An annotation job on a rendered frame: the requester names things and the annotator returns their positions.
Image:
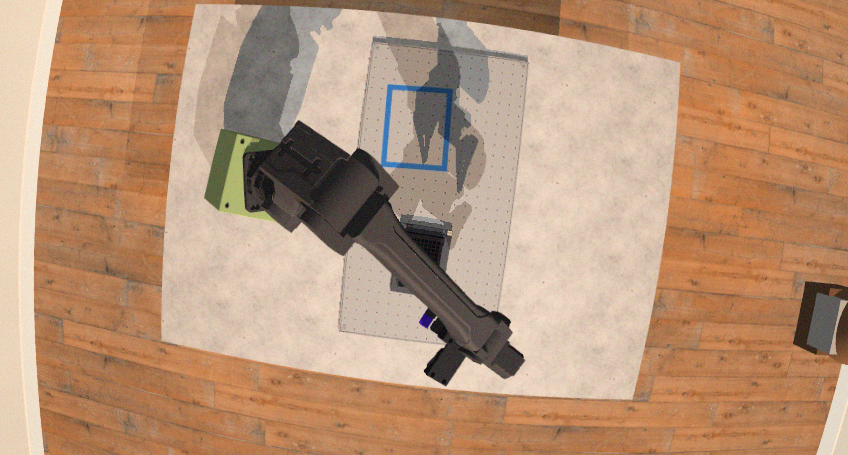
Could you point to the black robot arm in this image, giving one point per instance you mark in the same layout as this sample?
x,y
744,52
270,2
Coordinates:
x,y
329,196

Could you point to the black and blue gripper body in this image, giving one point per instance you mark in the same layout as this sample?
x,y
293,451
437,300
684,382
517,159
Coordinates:
x,y
437,325

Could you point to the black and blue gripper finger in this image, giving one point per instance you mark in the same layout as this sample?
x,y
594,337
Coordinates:
x,y
425,321

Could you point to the blue taped rectangle outline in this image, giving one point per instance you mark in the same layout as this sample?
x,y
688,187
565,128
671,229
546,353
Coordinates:
x,y
384,162

